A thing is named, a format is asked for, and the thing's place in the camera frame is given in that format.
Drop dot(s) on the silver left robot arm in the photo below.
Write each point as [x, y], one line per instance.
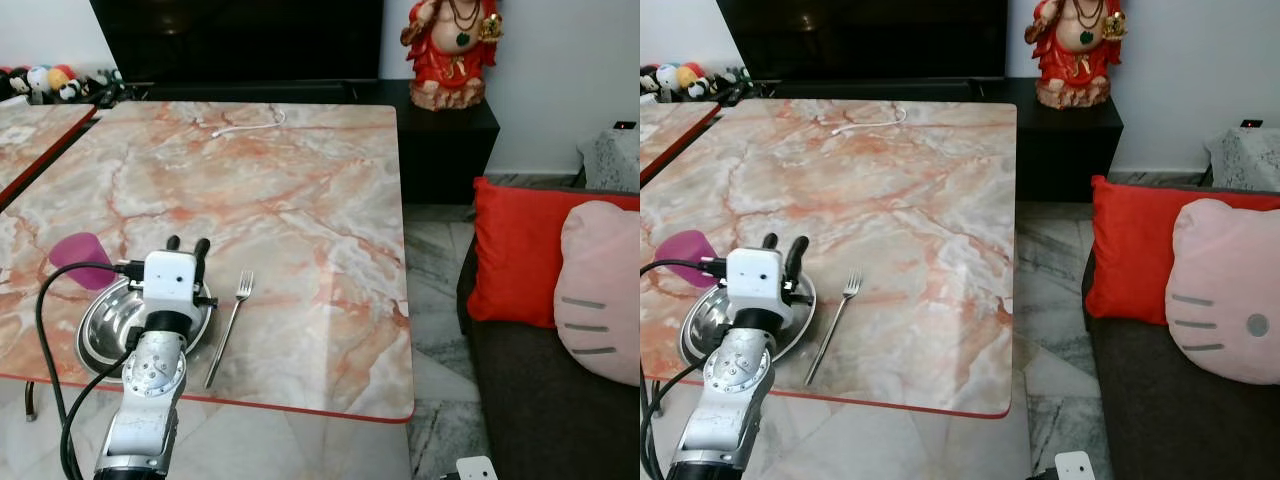
[150, 385]
[735, 390]

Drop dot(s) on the steel fork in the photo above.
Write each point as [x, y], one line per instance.
[835, 325]
[232, 318]

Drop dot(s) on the purple plastic cup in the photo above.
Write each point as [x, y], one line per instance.
[80, 258]
[685, 255]

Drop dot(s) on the round steel plate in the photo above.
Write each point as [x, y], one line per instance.
[705, 325]
[110, 325]

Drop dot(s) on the marble table with red edge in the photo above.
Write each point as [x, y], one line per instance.
[35, 135]
[670, 125]

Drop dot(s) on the black white plush toy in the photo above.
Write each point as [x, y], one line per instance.
[70, 91]
[698, 89]

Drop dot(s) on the pink cat face pillow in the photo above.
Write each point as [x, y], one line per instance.
[1225, 290]
[605, 290]

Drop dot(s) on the grey patterned cushion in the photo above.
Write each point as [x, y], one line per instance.
[612, 160]
[1245, 160]

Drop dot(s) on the orange round plush toy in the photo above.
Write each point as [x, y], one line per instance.
[62, 75]
[690, 73]

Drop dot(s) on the white round plush toy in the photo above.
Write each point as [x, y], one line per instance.
[38, 78]
[667, 76]

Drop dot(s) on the black television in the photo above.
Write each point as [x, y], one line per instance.
[860, 40]
[235, 40]

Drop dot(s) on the red cushion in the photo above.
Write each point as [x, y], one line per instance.
[1130, 250]
[515, 250]

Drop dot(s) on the dark brown sofa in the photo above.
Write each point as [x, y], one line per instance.
[1150, 400]
[530, 400]

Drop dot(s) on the red laughing Buddha statue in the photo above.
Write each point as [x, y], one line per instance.
[1075, 50]
[450, 50]

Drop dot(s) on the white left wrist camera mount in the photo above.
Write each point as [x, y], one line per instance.
[753, 278]
[170, 280]

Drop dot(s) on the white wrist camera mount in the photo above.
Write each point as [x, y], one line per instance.
[170, 280]
[1075, 467]
[753, 278]
[477, 469]

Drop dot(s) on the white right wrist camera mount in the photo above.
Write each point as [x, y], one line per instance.
[477, 469]
[1075, 467]

